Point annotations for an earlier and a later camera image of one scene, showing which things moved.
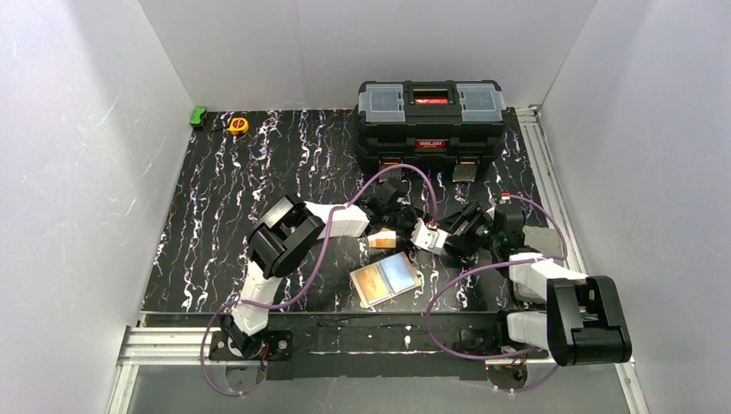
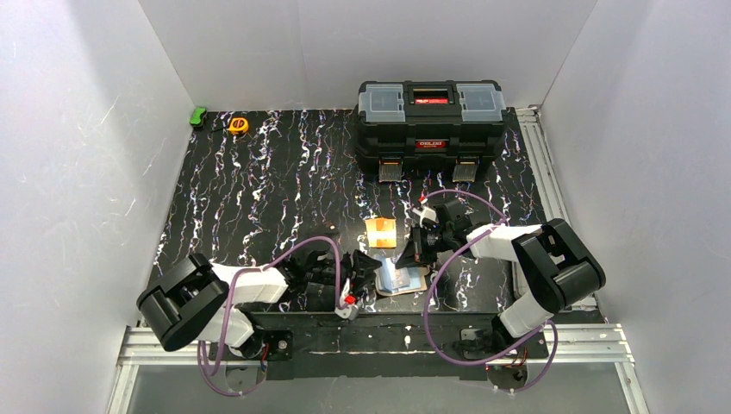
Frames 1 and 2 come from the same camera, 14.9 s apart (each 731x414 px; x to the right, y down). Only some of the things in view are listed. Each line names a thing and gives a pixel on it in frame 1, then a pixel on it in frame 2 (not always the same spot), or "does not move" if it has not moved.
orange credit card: [384, 239] does not move
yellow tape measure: [239, 126] does not move
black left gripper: [396, 218] -> [353, 272]
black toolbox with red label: [431, 122] does not move
